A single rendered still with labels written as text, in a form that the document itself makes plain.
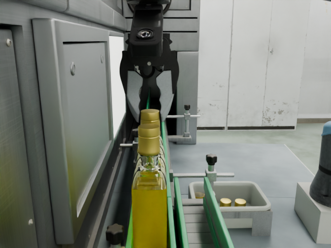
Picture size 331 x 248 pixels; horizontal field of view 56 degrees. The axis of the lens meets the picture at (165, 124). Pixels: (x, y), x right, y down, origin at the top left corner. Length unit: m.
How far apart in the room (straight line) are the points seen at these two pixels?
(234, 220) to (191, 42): 0.94
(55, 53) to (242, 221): 0.70
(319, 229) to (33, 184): 0.76
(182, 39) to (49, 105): 1.19
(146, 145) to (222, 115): 4.09
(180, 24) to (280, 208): 0.95
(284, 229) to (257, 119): 3.74
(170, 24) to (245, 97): 3.12
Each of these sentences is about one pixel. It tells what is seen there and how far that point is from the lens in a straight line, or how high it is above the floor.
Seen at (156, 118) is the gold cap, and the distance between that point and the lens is 0.53.
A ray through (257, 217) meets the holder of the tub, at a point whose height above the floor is 0.81.
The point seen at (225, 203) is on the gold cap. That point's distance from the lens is 0.99.
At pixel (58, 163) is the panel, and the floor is 1.12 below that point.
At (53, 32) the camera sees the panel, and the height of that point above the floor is 1.30.
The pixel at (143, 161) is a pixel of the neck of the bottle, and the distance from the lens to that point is 0.49.
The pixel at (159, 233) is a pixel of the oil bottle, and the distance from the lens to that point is 0.54.
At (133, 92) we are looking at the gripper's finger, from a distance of 0.53.
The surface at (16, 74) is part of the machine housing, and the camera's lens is 0.43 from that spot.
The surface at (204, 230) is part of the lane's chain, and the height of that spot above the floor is 0.88.
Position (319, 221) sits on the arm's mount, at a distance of 0.97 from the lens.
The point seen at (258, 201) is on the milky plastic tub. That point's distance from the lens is 1.02.
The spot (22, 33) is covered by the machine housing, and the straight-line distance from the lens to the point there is 0.43.
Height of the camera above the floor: 1.29
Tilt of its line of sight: 15 degrees down
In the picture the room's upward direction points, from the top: straight up
